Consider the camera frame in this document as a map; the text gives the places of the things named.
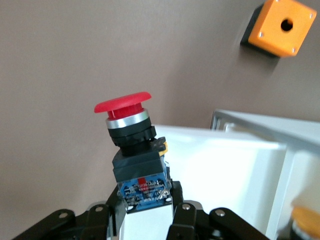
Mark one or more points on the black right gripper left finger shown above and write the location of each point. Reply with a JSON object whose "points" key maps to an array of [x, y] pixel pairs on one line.
{"points": [[75, 225]]}

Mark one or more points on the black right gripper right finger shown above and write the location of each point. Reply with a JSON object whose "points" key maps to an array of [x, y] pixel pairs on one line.
{"points": [[200, 225]]}

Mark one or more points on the white plastic drawer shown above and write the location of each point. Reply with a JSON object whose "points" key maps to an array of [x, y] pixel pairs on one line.
{"points": [[225, 175]]}

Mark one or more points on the red mushroom push button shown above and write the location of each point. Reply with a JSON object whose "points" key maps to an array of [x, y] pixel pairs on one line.
{"points": [[135, 165]]}

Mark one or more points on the white drawer cabinet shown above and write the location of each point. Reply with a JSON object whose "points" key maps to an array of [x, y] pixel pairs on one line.
{"points": [[300, 155]]}

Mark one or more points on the brown table mat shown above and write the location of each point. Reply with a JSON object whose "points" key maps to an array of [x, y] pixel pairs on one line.
{"points": [[62, 62]]}

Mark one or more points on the yellow push button switch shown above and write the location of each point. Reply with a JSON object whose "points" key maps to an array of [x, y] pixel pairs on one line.
{"points": [[306, 220]]}

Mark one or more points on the orange button enclosure box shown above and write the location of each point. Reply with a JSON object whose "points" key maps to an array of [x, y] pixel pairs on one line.
{"points": [[277, 27]]}

